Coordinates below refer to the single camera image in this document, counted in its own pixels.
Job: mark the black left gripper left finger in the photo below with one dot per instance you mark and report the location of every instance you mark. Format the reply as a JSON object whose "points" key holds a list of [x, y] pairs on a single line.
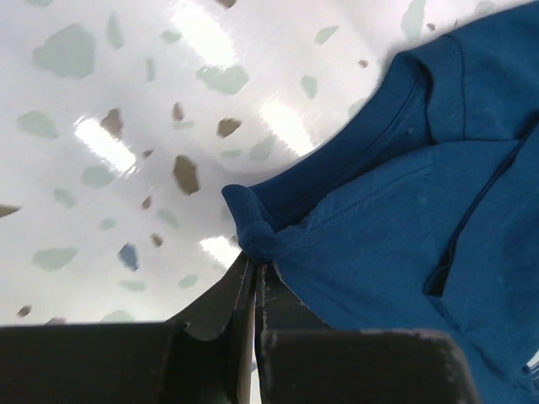
{"points": [[203, 354]]}

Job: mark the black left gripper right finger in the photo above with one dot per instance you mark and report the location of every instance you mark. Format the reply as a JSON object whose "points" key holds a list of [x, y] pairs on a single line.
{"points": [[301, 359]]}

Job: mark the navy blue printed t-shirt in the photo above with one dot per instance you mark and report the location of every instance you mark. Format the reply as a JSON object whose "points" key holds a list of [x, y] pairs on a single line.
{"points": [[422, 212]]}

